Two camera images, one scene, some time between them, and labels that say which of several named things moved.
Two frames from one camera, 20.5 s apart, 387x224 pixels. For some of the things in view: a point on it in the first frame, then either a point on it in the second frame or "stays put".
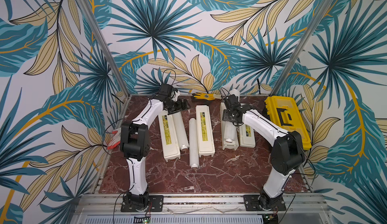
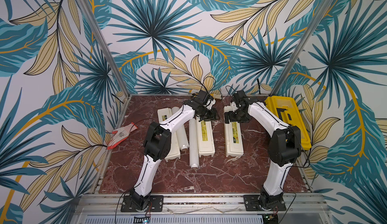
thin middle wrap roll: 193,144 stays put
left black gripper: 180,107 to 213,116
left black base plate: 155,204 stays put
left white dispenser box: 170,141 stays put
